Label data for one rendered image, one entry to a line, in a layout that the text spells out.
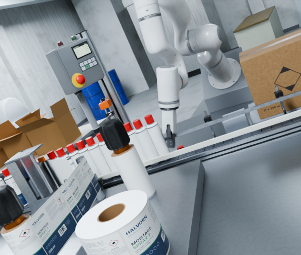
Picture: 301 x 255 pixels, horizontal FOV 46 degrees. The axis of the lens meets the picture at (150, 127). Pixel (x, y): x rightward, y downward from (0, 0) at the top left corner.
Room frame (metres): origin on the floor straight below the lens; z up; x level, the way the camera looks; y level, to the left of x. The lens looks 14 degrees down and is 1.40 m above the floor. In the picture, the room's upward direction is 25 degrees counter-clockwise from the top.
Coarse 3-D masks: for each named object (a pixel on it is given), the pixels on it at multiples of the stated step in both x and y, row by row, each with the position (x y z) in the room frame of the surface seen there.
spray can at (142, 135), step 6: (138, 120) 1.42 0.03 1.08; (138, 126) 1.42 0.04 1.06; (144, 126) 1.44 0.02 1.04; (138, 132) 1.42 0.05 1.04; (144, 132) 1.41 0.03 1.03; (138, 138) 1.42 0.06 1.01; (144, 138) 1.41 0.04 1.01; (150, 138) 1.43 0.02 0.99; (144, 144) 1.41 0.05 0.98; (150, 144) 1.42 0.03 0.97; (144, 150) 1.42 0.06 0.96; (150, 150) 1.41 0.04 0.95; (156, 150) 1.43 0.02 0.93; (150, 156) 1.41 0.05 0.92; (156, 156) 1.42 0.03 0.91; (156, 162) 1.41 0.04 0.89
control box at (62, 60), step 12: (60, 48) 1.51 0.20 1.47; (48, 60) 1.56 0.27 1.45; (60, 60) 1.50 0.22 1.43; (72, 60) 1.52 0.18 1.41; (60, 72) 1.52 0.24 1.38; (72, 72) 1.50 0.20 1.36; (84, 72) 1.53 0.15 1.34; (96, 72) 1.57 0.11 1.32; (60, 84) 1.56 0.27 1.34; (72, 84) 1.50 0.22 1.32; (84, 84) 1.52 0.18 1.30
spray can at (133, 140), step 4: (124, 124) 1.45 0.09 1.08; (128, 124) 1.45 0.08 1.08; (128, 128) 1.45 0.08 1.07; (132, 128) 1.46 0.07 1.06; (128, 132) 1.45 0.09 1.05; (132, 132) 1.44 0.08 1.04; (132, 136) 1.44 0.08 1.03; (136, 136) 1.45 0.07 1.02; (132, 140) 1.44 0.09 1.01; (136, 140) 1.44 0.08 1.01; (136, 144) 1.44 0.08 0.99; (140, 144) 1.45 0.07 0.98; (136, 148) 1.44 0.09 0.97; (140, 148) 1.44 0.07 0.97; (140, 152) 1.44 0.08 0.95; (140, 156) 1.44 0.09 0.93; (144, 156) 1.44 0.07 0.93; (144, 160) 1.44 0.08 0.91
